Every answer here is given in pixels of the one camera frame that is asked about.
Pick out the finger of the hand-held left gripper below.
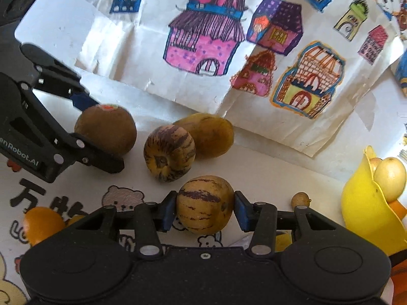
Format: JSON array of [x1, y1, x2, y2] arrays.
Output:
[[52, 133, 125, 174], [21, 43, 100, 109]]

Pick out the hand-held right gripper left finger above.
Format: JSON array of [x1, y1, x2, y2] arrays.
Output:
[[65, 191, 178, 259]]

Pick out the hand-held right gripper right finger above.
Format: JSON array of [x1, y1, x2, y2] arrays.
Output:
[[234, 191, 342, 257]]

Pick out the brown kiwi with sticker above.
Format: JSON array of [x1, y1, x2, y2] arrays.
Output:
[[75, 103, 137, 159]]

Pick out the striped pepino melon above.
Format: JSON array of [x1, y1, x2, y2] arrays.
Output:
[[144, 125, 196, 183], [176, 176, 235, 231]]

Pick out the small brown fruit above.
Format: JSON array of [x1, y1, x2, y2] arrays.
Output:
[[291, 192, 310, 208]]

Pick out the yellow-green pear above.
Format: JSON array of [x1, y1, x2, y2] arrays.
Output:
[[173, 113, 235, 159]]

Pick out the orange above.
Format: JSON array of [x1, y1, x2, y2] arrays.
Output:
[[24, 206, 66, 247]]

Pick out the cartoon printed table mat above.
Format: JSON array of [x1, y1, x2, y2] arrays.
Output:
[[0, 162, 287, 305]]

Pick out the paper drawing of colourful houses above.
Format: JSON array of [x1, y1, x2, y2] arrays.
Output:
[[75, 0, 404, 159]]

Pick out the yellow plastic bowl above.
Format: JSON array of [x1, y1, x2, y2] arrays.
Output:
[[341, 146, 407, 256]]

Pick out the white cup with orange sleeve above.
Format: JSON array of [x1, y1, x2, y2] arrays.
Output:
[[389, 199, 407, 221]]

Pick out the orange object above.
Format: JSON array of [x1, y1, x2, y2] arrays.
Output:
[[386, 254, 407, 305]]

